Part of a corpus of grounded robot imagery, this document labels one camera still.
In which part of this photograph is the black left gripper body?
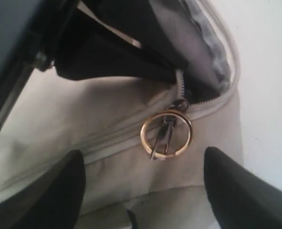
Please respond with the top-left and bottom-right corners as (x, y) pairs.
(0, 0), (78, 130)

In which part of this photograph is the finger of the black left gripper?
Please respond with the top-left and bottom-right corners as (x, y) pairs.
(83, 0), (188, 67)
(54, 28), (176, 83)

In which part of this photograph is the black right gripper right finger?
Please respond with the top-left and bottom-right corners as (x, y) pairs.
(204, 147), (282, 229)

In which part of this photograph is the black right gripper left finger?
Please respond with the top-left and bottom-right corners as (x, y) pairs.
(0, 150), (86, 229)

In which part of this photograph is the gold zipper pull ring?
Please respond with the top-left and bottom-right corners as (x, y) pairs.
(140, 109), (193, 161)

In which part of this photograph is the cream fabric duffel bag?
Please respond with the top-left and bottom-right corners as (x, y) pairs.
(0, 0), (242, 229)

